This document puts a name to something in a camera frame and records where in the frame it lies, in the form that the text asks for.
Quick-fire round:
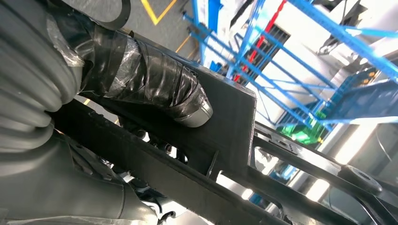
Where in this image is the blue metal shelf rack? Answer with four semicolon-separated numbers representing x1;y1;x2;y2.
182;0;398;147

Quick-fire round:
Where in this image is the white car with red stripe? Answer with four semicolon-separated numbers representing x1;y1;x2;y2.
199;0;398;131

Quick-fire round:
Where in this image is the bright green object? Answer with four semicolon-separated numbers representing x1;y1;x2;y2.
276;111;328;146

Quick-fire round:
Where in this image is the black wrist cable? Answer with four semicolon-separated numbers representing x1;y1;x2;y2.
102;0;132;31

